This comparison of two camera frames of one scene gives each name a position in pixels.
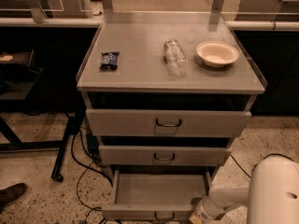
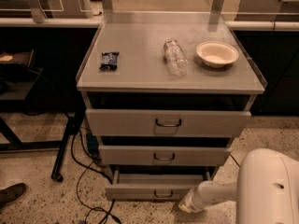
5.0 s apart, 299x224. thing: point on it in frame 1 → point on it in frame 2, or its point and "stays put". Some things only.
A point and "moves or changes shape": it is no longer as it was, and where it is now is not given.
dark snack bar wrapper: (109, 61) stays put
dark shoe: (12, 193) stays put
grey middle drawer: (163, 155) stays put
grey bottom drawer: (156, 195) moves or changes shape
